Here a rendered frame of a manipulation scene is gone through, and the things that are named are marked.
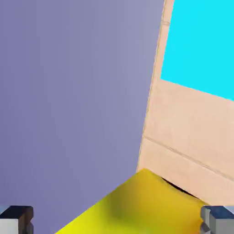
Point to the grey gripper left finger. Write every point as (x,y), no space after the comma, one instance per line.
(16,217)

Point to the large cyan box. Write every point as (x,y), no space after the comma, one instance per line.
(199,47)

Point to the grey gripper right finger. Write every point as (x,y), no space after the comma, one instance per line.
(219,221)

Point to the large yellow box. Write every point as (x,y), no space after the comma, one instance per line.
(146,204)

